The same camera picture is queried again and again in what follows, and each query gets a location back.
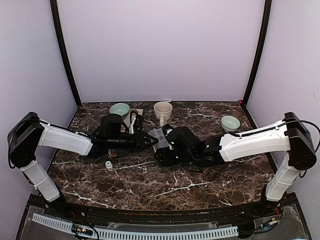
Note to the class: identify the black right frame post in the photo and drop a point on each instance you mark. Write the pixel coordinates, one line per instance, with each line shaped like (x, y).
(259, 51)

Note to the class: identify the beige ceramic mug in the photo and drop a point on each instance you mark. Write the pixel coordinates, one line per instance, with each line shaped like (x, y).
(163, 112)

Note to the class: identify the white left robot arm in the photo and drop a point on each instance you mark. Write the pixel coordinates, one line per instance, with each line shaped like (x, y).
(32, 132)

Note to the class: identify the small white bottle cap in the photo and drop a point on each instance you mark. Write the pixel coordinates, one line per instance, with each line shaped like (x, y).
(109, 166)

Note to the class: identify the black left frame post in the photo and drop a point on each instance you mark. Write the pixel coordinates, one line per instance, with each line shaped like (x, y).
(63, 51)

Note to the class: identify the floral square coaster tile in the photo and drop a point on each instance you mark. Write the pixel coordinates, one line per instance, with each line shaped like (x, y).
(136, 111)

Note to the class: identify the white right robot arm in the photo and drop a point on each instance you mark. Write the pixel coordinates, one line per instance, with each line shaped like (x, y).
(288, 135)

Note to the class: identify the black frame post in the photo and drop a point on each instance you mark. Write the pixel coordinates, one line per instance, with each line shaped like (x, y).
(259, 51)
(63, 51)

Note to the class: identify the black front table rail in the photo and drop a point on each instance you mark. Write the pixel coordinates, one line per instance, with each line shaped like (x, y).
(237, 214)

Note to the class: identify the clear plastic pill organizer box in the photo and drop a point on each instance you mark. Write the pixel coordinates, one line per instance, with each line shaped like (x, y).
(159, 135)

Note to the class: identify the left celadon green bowl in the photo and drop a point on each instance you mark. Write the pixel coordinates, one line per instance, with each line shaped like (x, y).
(121, 109)

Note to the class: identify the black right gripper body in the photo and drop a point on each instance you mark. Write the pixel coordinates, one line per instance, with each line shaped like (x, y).
(163, 156)

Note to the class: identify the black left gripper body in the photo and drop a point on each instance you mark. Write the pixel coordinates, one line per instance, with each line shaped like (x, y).
(138, 145)

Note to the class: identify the right celadon green bowl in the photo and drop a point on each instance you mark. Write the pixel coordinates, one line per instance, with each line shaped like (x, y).
(230, 123)

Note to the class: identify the celadon green bowl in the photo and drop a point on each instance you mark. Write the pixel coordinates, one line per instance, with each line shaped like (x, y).
(230, 123)
(121, 109)

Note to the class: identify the white pill bottle orange label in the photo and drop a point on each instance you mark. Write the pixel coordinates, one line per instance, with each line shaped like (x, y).
(112, 153)

